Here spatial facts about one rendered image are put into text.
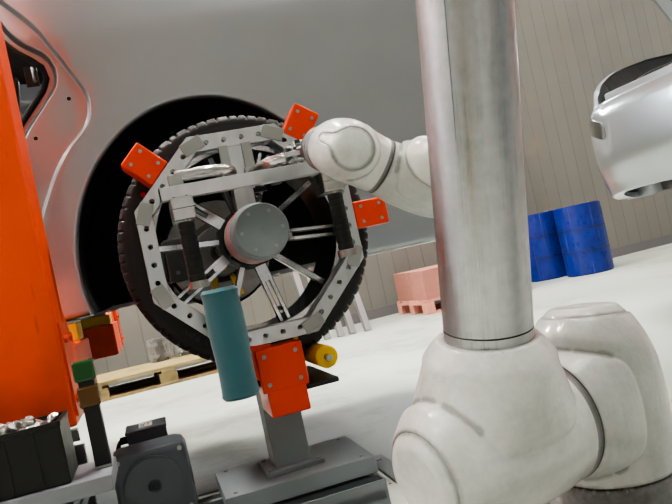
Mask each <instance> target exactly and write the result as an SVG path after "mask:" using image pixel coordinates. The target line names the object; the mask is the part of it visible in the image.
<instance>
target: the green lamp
mask: <svg viewBox="0 0 672 504"><path fill-rule="evenodd" d="M71 368H72V373H73V377H74V382H75V383H80V382H85V381H89V380H93V379H95V378H96V377H97V373H96V368H95V363H94V359H93V358H88V359H83V360H79V361H75V362H73V363H72V364H71Z"/></svg>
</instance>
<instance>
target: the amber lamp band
mask: <svg viewBox="0 0 672 504"><path fill-rule="evenodd" d="M76 392H77V396H78V401H79V406H80V408H81V409H84V408H88V407H92V406H96V405H100V404H101V402H102V396H101V391H100V387H99V384H98V383H95V384H94V385H90V386H86V387H82V388H78V389H77V391H76Z"/></svg>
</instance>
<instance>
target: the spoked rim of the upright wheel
mask: <svg viewBox="0 0 672 504"><path fill-rule="evenodd" d="M251 148H252V153H253V157H254V162H255V164H256V163H258V162H259V161H261V160H262V159H264V158H267V157H269V156H272V155H276V154H279V152H278V151H276V150H275V149H273V148H272V147H270V146H265V145H261V146H255V147H251ZM214 164H221V161H220V157H219V153H214V154H208V155H202V156H196V157H194V158H193V160H192V161H191V163H190V164H189V166H188V167H187V169H189V168H195V167H201V166H207V165H214ZM313 177H314V176H308V177H302V178H297V179H292V180H286V181H285V182H286V183H287V184H288V185H289V186H291V187H292V188H293V189H294V190H295V191H294V192H293V193H292V194H291V195H290V196H289V197H288V198H287V199H286V200H284V201H283V202H282V203H281V204H280V205H279V206H278V207H277V208H279V209H280V210H281V211H282V212H283V211H284V210H285V209H286V208H287V207H288V206H289V205H290V204H291V203H292V202H294V201H295V200H296V199H297V198H298V197H299V196H300V197H301V199H302V200H303V201H304V203H305V205H306V206H307V208H308V210H309V212H310V214H311V217H312V219H313V222H314V225H313V226H304V227H295V228H289V237H288V241H296V240H304V239H313V238H317V258H316V264H315V268H314V271H313V272H312V271H310V270H309V269H307V268H305V267H303V266H301V265H300V264H298V263H296V262H294V261H293V260H291V259H289V258H287V257H285V256H284V255H282V254H280V253H279V254H278V255H277V256H275V257H274V259H276V260H277V261H279V262H281V263H283V264H284V265H286V266H288V267H290V268H292V269H293V270H295V271H297V272H299V273H301V274H302V275H304V276H306V277H308V278H310V281H309V283H308V285H307V287H306V288H305V290H304V292H303V293H302V294H301V296H300V297H299V298H298V299H297V300H296V302H295V303H294V304H293V305H291V306H290V307H289V308H288V309H287V307H286V304H285V302H284V300H283V298H282V296H281V294H280V292H279V290H278V287H277V285H276V283H275V281H274V279H273V277H272V275H271V273H270V270H269V268H268V266H267V264H266V263H267V262H268V261H269V260H267V261H265V262H261V263H258V264H246V263H243V262H240V261H238V260H237V259H235V258H234V257H233V256H232V257H231V258H230V257H229V256H228V253H229V251H228V250H227V248H226V245H225V241H224V231H225V227H226V225H227V223H228V221H229V220H230V219H231V218H232V216H233V215H234V214H235V209H234V204H233V200H232V197H231V194H230V192H229V191H226V192H221V193H222V195H223V198H224V200H225V202H226V204H227V206H228V208H229V210H230V212H231V214H230V215H229V216H227V217H226V218H225V219H224V218H222V217H220V216H219V215H217V214H215V213H213V212H212V211H210V210H208V209H206V208H204V207H203V206H201V205H199V204H197V203H196V202H194V205H195V209H197V210H198V211H200V212H202V213H204V214H206V215H207V216H208V217H207V218H206V217H204V216H202V215H200V214H198V213H197V212H196V214H197V217H196V219H198V220H200V221H201V222H203V223H205V224H207V225H209V226H210V227H212V228H214V229H216V230H217V233H216V239H215V240H206V241H199V247H200V248H209V247H216V248H217V251H218V253H219V255H220V256H219V257H218V258H217V259H216V260H215V261H214V262H213V263H212V264H211V265H210V266H208V267H207V268H206V269H205V274H206V275H207V274H208V273H209V272H210V271H211V270H214V271H215V272H214V273H213V274H212V275H211V276H210V277H209V278H208V279H209V283H211V282H212V281H213V280H214V279H215V278H216V277H217V276H218V275H219V274H220V273H221V272H223V271H224V270H225V269H226V268H227V267H228V266H231V267H233V268H235V269H238V271H237V277H236V282H235V286H237V287H238V294H239V298H240V296H241V291H242V285H243V280H244V275H245V270H252V269H254V271H255V273H256V275H257V277H258V279H259V281H260V283H261V285H262V288H263V290H264V292H265V294H266V296H267V298H268V300H269V302H270V305H271V307H272V309H273V311H274V313H275V315H276V317H274V318H272V319H270V320H268V321H265V322H262V323H259V324H255V325H250V326H246V327H247V330H250V329H254V328H259V327H263V326H267V325H271V324H276V323H280V322H284V321H288V320H293V319H297V318H301V317H304V316H305V315H306V314H307V312H308V310H309V309H310V307H311V306H312V304H313V302H314V301H315V299H316V297H317V296H318V294H319V293H320V291H321V289H322V288H323V286H324V285H325V283H326V281H327V280H328V278H329V276H330V275H331V273H332V272H333V270H334V268H335V267H336V265H337V263H338V262H339V260H340V258H338V253H337V252H338V251H339V249H338V244H337V240H336V239H337V238H336V236H335V231H334V225H333V222H332V221H333V219H332V217H331V213H330V207H329V203H328V202H329V201H328V199H327V196H324V197H316V193H315V188H314V184H313ZM167 203H169V202H166V203H163V204H162V205H161V206H160V208H159V209H158V211H157V212H156V214H155V215H154V217H153V221H154V225H155V230H157V225H158V221H159V219H160V216H161V213H162V211H163V209H164V207H165V205H166V204H167ZM313 230H316V233H313V234H304V235H295V236H293V235H292V233H296V232H305V231H313ZM159 249H160V253H165V252H174V251H183V250H184V249H183V247H182V243H179V244H170V245H161V246H159ZM267 280H268V281H269V284H270V286H271V288H272V290H273V292H274V294H275V296H276V298H277V301H278V303H279V305H281V306H283V307H284V308H283V309H282V311H283V312H282V313H280V311H279V309H278V306H277V304H276V302H275V300H274V298H273V296H272V294H271V291H270V289H269V287H268V285H267V283H266V281H267ZM167 286H168V291H169V293H170V294H172V295H173V296H175V297H176V298H178V299H180V300H181V301H183V302H184V303H186V304H188V303H189V302H190V301H191V300H192V299H193V298H195V297H196V296H197V295H198V294H199V293H200V292H201V291H202V290H203V289H204V288H205V287H203V288H198V289H196V290H195V291H194V292H193V293H191V294H190V295H189V296H187V295H186V294H187V293H188V292H189V291H190V289H189V285H188V286H187V287H186V288H185V289H184V290H182V291H181V292H180V293H179V294H178V295H177V296H176V294H175V293H174V292H173V290H172V289H171V288H170V286H169V284H168V283H167Z"/></svg>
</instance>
